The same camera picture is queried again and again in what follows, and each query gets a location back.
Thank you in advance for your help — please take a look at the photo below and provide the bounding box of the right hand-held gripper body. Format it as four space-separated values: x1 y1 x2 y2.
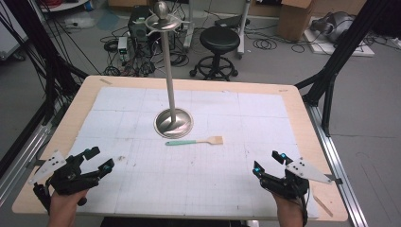
260 157 334 201

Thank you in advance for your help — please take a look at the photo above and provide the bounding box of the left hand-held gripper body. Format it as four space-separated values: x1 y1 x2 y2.
27 149 101 214

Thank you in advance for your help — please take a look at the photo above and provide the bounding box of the wooden spatula with green handle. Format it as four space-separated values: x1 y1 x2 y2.
165 135 224 147

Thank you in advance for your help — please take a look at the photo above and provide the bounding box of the silver metal utensil stand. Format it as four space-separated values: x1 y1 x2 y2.
145 0 194 140

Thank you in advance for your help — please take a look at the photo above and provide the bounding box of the person's left hand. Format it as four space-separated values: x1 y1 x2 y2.
46 187 90 227

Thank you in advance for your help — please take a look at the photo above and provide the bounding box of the person's right hand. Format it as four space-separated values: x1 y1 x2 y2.
271 191 305 227

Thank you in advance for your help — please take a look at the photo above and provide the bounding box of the white grid mat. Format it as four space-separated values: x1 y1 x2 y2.
65 86 320 219

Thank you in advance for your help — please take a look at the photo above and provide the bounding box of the small power supply unit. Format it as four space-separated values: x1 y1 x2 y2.
117 36 129 62

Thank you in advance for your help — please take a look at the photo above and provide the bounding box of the black round stool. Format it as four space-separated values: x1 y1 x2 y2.
189 26 241 81

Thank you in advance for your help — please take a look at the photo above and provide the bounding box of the black computer tower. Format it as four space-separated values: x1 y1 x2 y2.
127 5 159 55

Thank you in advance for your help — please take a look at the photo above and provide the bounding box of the cardboard box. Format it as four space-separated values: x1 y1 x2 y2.
277 0 316 42

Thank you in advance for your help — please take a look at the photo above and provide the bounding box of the grey bag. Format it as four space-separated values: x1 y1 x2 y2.
310 10 358 44

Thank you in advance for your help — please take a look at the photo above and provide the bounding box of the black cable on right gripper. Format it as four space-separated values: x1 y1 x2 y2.
298 188 310 227

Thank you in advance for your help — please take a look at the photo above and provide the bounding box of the aluminium rail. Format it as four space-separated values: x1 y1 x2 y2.
0 122 53 207
305 102 369 227

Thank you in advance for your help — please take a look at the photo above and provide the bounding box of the black metal frame stand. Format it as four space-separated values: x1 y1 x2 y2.
294 0 392 137
0 0 90 178

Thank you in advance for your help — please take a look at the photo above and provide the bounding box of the black cable coil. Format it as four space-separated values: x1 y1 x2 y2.
252 37 278 51

